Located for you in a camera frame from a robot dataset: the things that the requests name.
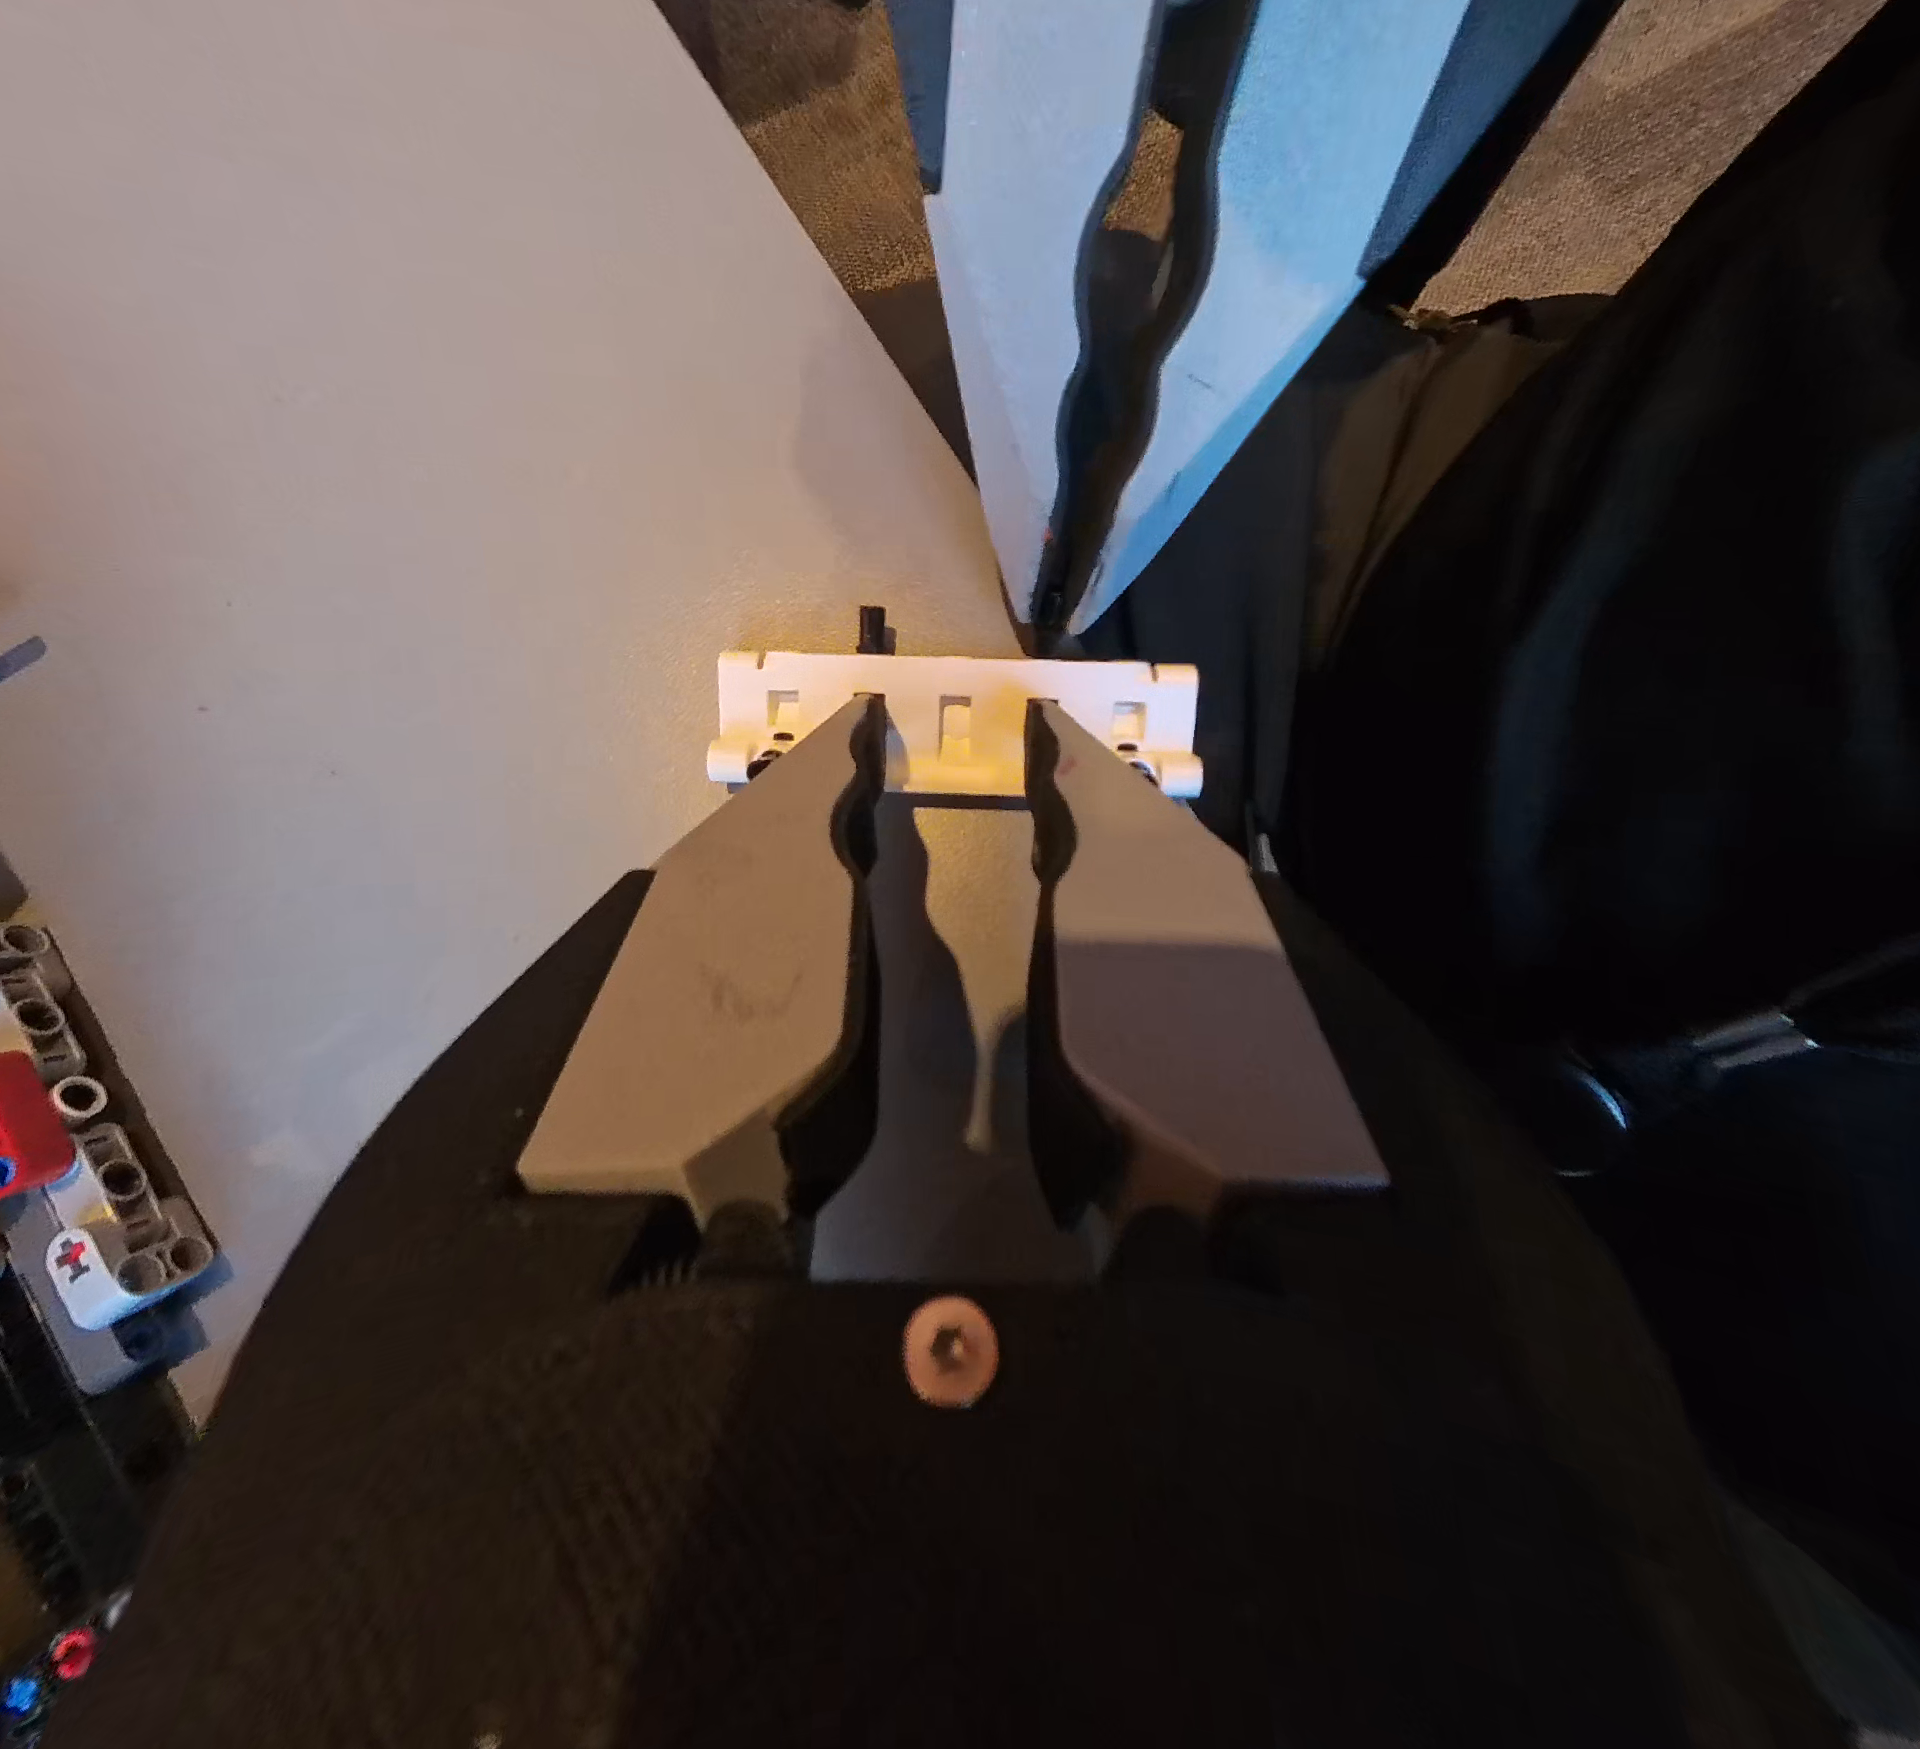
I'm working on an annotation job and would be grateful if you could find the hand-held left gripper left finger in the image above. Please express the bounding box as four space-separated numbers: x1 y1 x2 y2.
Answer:
513 691 895 1226

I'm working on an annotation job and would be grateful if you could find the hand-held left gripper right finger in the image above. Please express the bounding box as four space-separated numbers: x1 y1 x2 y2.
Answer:
1023 697 1390 1231

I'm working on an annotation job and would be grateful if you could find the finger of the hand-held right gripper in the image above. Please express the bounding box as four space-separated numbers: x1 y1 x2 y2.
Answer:
920 0 1185 626
1067 0 1535 633

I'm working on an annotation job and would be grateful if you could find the white toy brick panel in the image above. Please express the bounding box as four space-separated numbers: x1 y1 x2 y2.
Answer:
708 642 1207 808

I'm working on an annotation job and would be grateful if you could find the light grey desk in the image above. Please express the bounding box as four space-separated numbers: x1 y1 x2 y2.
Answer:
0 0 1271 1469

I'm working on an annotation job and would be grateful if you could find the person's torso in dark clothing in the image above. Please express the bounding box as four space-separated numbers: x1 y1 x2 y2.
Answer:
1113 24 1920 1749

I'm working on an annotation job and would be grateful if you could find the toy brick car model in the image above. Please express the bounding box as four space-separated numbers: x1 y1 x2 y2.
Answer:
0 855 238 1749

